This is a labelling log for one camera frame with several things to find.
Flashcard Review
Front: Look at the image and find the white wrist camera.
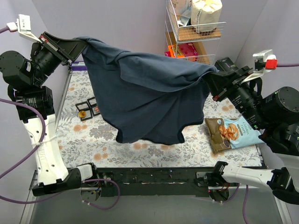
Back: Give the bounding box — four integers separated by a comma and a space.
6, 14, 42, 43
242, 49, 278, 83

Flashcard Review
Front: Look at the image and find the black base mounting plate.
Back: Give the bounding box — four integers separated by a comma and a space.
97, 167, 214, 197

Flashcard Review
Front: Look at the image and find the navy blue printed t-shirt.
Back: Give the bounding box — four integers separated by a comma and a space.
82, 37, 216, 145

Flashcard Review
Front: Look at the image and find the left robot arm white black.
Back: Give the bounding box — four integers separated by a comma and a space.
0, 32, 100, 196

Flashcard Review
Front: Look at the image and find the black display case gold brooch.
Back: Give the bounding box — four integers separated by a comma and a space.
75, 101, 93, 121

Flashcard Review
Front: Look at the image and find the black display case pink brooch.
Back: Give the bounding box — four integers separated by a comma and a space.
87, 97, 100, 116

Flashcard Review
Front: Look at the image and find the teal blue box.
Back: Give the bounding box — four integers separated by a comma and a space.
178, 10, 191, 27

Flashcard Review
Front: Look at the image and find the cassava chips bag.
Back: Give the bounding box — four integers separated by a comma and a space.
205, 116, 263, 154

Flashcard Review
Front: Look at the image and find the pink white carton top shelf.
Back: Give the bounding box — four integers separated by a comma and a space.
169, 0, 192, 19

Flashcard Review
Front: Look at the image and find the white wire shelf rack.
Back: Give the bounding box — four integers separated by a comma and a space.
164, 0, 226, 65

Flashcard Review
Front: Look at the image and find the aluminium rail frame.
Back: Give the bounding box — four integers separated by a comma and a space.
19, 67, 292, 224

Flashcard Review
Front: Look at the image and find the floral patterned table mat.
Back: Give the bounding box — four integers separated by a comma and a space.
56, 71, 263, 168

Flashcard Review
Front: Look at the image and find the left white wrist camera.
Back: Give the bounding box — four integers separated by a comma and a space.
6, 14, 42, 43

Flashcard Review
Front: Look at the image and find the black green box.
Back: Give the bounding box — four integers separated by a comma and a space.
214, 57, 239, 72

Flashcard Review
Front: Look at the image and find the purple flat box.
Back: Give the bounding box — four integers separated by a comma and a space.
70, 62, 87, 71

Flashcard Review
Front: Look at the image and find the magenta pink box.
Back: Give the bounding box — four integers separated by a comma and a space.
179, 42, 198, 62

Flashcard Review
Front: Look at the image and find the orange snack box upper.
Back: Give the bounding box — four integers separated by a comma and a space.
164, 45, 185, 58

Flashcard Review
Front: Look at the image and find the cream paper wrapped roll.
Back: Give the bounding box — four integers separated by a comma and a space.
191, 0, 222, 35

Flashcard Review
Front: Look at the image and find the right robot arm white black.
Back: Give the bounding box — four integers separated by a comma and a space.
203, 66, 299, 204

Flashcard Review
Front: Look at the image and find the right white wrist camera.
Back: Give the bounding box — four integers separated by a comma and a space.
242, 49, 278, 83

